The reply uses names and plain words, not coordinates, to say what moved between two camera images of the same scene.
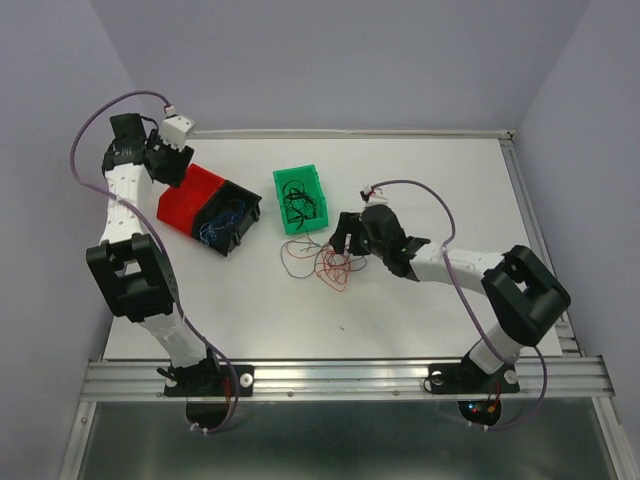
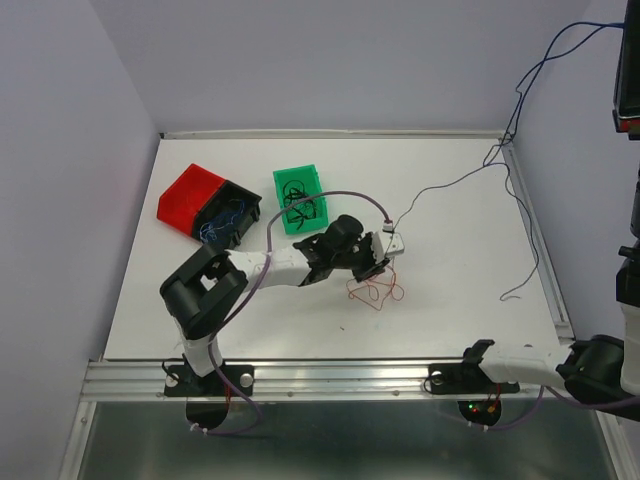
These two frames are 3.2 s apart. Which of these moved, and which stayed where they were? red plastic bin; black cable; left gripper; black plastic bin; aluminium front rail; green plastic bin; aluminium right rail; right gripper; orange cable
Moved: left gripper; orange cable; right gripper
Stayed: black cable; green plastic bin; red plastic bin; black plastic bin; aluminium right rail; aluminium front rail
